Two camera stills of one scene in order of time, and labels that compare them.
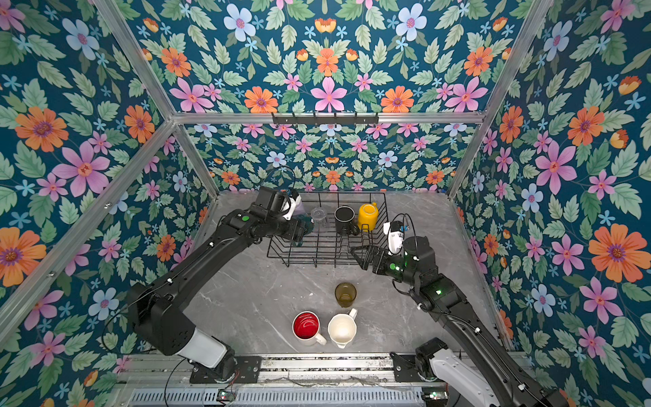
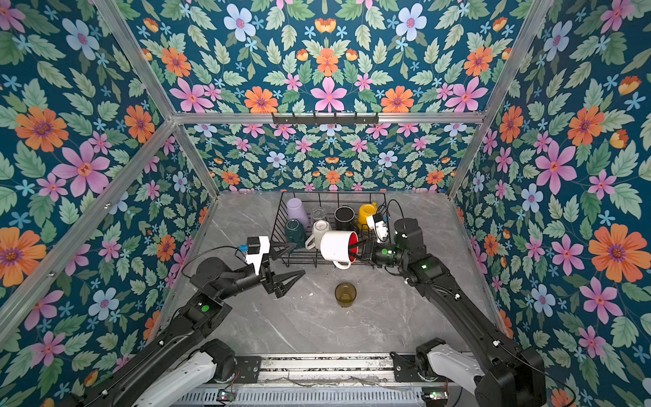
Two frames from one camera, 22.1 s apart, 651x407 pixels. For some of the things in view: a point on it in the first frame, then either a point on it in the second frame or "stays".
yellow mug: (368, 216) stays
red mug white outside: (305, 327) → (340, 247)
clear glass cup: (319, 214) stays
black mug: (343, 216) stays
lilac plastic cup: (300, 209) stays
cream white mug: (342, 328) → (319, 227)
